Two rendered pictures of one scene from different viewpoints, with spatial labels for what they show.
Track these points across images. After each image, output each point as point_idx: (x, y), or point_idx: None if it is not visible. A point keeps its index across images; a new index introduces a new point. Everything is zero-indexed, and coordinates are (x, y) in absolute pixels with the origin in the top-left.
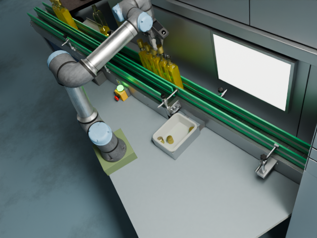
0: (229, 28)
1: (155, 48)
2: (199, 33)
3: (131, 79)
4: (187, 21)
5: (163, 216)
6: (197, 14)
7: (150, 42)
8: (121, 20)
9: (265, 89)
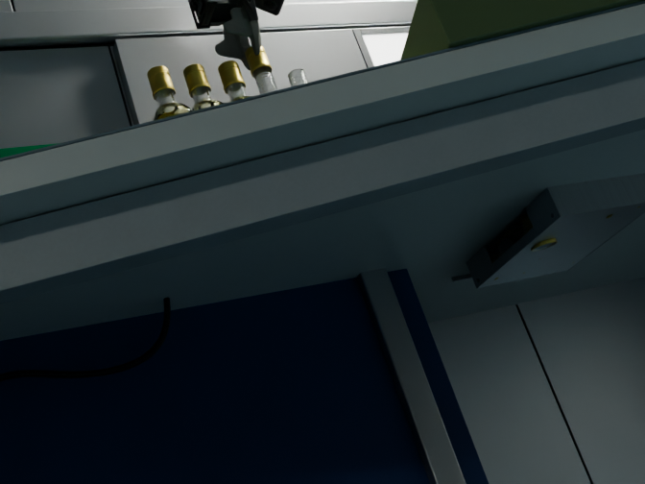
0: (391, 10)
1: (260, 37)
2: (326, 49)
3: None
4: (285, 32)
5: None
6: (307, 9)
7: (253, 0)
8: None
9: None
